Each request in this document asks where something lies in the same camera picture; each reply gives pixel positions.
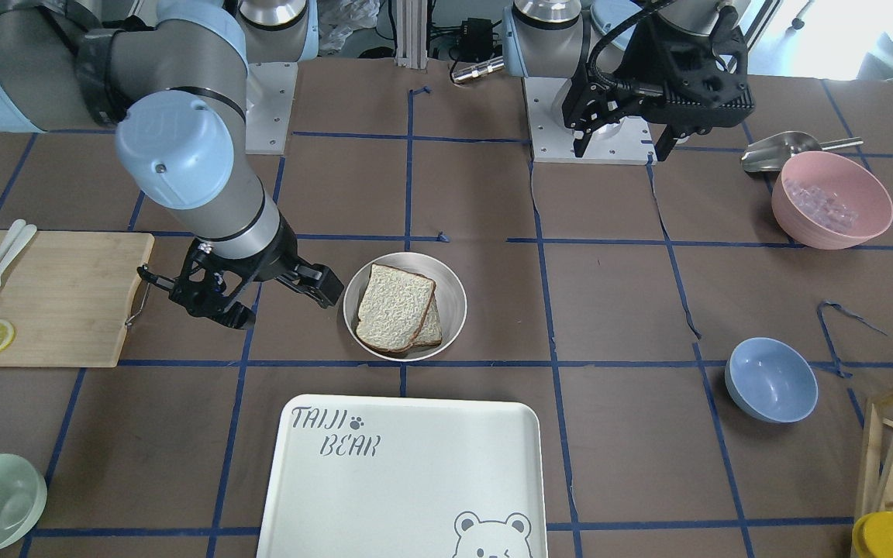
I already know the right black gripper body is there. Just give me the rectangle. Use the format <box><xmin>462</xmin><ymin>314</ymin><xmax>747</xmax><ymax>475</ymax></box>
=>
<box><xmin>169</xmin><ymin>219</ymin><xmax>300</xmax><ymax>299</ymax></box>

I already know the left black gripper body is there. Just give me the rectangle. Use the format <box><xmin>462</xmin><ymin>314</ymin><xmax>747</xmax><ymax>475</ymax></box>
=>
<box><xmin>563</xmin><ymin>12</ymin><xmax>755</xmax><ymax>129</ymax></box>

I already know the bread slice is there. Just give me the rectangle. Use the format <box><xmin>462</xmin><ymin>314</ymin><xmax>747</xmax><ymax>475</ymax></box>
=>
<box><xmin>355</xmin><ymin>264</ymin><xmax>436</xmax><ymax>353</ymax></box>

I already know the white round plate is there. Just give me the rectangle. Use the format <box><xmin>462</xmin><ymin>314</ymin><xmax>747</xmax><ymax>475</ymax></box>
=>
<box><xmin>343</xmin><ymin>252</ymin><xmax>467</xmax><ymax>363</ymax></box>

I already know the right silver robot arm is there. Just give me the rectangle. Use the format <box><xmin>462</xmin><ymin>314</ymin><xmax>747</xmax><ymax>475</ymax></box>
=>
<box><xmin>0</xmin><ymin>1</ymin><xmax>343</xmax><ymax>329</ymax></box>

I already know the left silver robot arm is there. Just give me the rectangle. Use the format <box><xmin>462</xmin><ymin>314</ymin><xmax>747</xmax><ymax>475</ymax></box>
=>
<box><xmin>502</xmin><ymin>1</ymin><xmax>756</xmax><ymax>165</ymax></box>

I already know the metal scoop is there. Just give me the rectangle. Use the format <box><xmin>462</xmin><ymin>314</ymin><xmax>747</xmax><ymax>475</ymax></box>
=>
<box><xmin>740</xmin><ymin>131</ymin><xmax>864</xmax><ymax>173</ymax></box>

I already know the bottom toast slice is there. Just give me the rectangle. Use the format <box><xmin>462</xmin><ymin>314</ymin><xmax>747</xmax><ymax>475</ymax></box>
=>
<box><xmin>411</xmin><ymin>296</ymin><xmax>443</xmax><ymax>349</ymax></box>

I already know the bamboo cutting board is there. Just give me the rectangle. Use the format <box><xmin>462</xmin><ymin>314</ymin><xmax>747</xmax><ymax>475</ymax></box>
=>
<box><xmin>0</xmin><ymin>232</ymin><xmax>153</xmax><ymax>368</ymax></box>

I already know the pink bowl with ice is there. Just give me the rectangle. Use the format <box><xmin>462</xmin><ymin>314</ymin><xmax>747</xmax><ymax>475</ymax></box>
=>
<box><xmin>771</xmin><ymin>151</ymin><xmax>893</xmax><ymax>250</ymax></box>

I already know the white bear tray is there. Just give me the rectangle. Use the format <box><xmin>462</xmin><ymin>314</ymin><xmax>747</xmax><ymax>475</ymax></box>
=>
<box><xmin>257</xmin><ymin>394</ymin><xmax>548</xmax><ymax>557</ymax></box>

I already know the blue bowl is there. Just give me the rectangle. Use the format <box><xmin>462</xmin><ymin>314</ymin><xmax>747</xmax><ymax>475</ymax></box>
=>
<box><xmin>724</xmin><ymin>338</ymin><xmax>819</xmax><ymax>424</ymax></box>

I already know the yellow mug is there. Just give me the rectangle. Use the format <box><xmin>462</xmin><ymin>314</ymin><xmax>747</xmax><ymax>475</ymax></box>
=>
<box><xmin>851</xmin><ymin>511</ymin><xmax>893</xmax><ymax>557</ymax></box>

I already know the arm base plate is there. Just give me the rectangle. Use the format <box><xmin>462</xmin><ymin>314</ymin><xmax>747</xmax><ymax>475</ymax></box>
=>
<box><xmin>246</xmin><ymin>61</ymin><xmax>298</xmax><ymax>156</ymax></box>
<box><xmin>523</xmin><ymin>77</ymin><xmax>656</xmax><ymax>165</ymax></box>

